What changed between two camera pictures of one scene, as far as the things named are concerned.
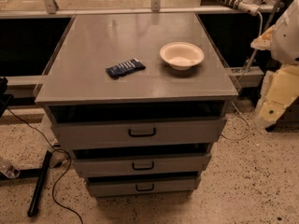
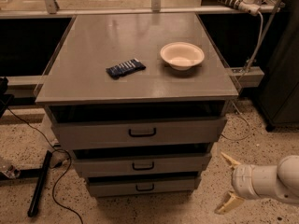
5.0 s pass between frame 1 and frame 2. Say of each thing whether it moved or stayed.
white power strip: stayed
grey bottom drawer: stayed
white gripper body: moved
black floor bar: stayed
